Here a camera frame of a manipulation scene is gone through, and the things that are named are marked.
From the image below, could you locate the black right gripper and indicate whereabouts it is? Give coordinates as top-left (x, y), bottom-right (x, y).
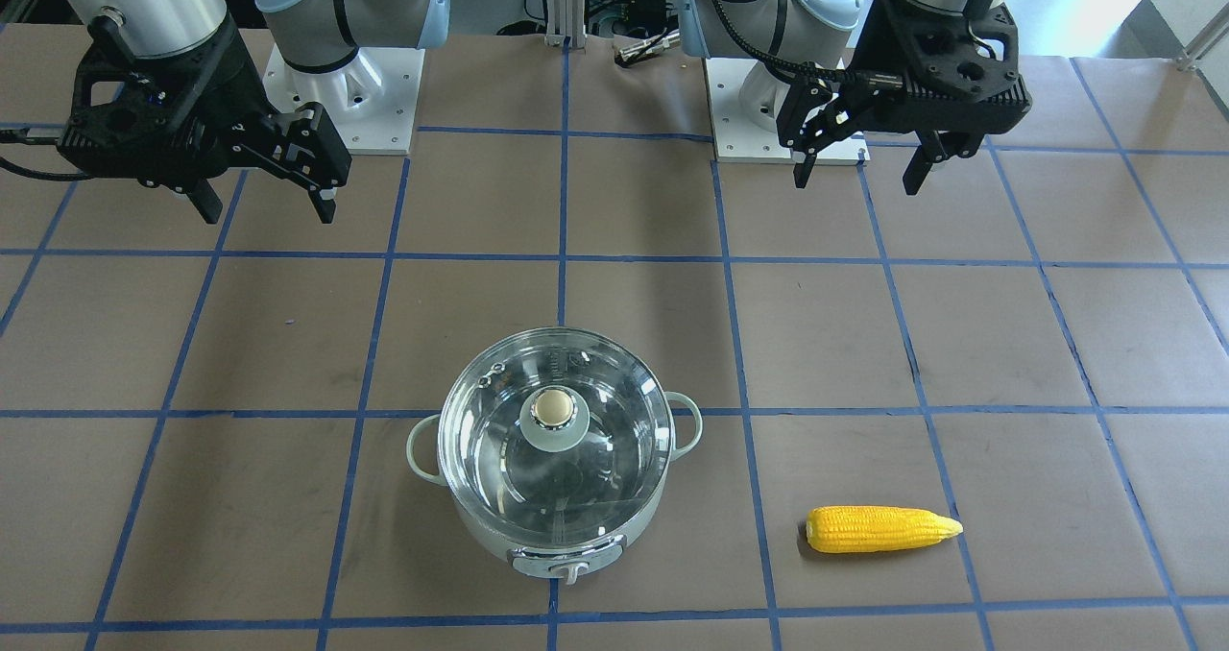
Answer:
top-left (57, 18), bottom-right (351, 224)

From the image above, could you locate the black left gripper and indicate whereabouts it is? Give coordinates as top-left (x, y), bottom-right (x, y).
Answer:
top-left (778, 0), bottom-right (1034, 197)

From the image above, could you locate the glass pot lid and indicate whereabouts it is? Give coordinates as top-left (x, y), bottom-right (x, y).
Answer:
top-left (436, 326), bottom-right (675, 529)

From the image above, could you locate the yellow corn cob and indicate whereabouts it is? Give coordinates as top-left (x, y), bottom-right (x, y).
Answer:
top-left (804, 505), bottom-right (964, 554)

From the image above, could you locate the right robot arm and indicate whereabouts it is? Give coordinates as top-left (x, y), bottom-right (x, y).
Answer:
top-left (57, 0), bottom-right (451, 224)

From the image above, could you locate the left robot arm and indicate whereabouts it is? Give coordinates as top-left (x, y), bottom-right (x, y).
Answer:
top-left (678, 0), bottom-right (1034, 197)

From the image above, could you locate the pale green cooking pot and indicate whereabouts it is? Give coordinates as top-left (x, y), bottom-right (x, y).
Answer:
top-left (404, 326), bottom-right (704, 585)

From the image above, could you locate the black power adapter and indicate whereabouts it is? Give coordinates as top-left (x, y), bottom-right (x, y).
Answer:
top-left (623, 0), bottom-right (669, 34)

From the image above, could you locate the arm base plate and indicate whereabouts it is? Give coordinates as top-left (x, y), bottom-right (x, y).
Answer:
top-left (263, 47), bottom-right (425, 157)
top-left (704, 57), bottom-right (868, 166)

